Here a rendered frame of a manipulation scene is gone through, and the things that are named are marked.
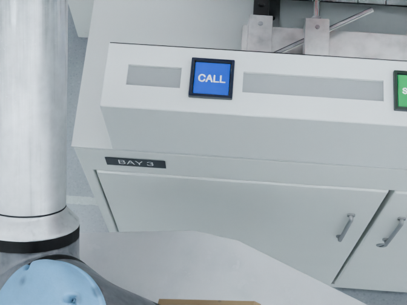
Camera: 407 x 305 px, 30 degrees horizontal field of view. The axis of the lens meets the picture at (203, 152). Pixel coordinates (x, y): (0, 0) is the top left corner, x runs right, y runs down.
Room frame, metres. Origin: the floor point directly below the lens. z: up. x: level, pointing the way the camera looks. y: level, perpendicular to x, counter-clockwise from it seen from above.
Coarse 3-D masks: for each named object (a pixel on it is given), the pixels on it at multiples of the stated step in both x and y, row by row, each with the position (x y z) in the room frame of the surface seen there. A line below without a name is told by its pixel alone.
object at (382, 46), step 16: (272, 32) 0.59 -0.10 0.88; (288, 32) 0.59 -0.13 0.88; (336, 32) 0.59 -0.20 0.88; (352, 32) 0.58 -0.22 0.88; (272, 48) 0.56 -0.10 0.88; (336, 48) 0.56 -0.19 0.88; (352, 48) 0.56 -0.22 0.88; (368, 48) 0.56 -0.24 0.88; (384, 48) 0.56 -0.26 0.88; (400, 48) 0.56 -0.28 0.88
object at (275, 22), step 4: (272, 0) 0.66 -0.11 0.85; (276, 0) 0.66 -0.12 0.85; (272, 4) 0.66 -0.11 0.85; (276, 4) 0.66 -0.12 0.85; (272, 8) 0.65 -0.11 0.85; (276, 8) 0.65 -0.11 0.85; (272, 12) 0.64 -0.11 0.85; (276, 12) 0.64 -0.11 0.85; (276, 16) 0.63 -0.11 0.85; (276, 20) 0.63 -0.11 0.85; (276, 24) 0.62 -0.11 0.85
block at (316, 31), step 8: (304, 24) 0.59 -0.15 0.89; (312, 24) 0.58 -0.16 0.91; (320, 24) 0.58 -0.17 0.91; (328, 24) 0.58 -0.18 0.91; (304, 32) 0.58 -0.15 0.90; (312, 32) 0.57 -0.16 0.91; (320, 32) 0.57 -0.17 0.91; (328, 32) 0.57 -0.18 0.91; (304, 40) 0.56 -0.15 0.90; (312, 40) 0.56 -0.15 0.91; (320, 40) 0.56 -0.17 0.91; (328, 40) 0.56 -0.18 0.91; (304, 48) 0.54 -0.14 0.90; (312, 48) 0.54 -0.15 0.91; (320, 48) 0.54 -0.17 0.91; (328, 48) 0.54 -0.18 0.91
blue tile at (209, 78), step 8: (200, 64) 0.49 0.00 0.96; (208, 64) 0.49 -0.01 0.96; (216, 64) 0.49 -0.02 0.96; (224, 64) 0.49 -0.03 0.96; (200, 72) 0.48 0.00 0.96; (208, 72) 0.48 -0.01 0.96; (216, 72) 0.48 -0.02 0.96; (224, 72) 0.48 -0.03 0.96; (200, 80) 0.47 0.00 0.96; (208, 80) 0.46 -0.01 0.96; (216, 80) 0.46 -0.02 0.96; (224, 80) 0.46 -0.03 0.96; (200, 88) 0.45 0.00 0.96; (208, 88) 0.45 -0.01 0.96; (216, 88) 0.45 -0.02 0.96; (224, 88) 0.45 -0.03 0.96
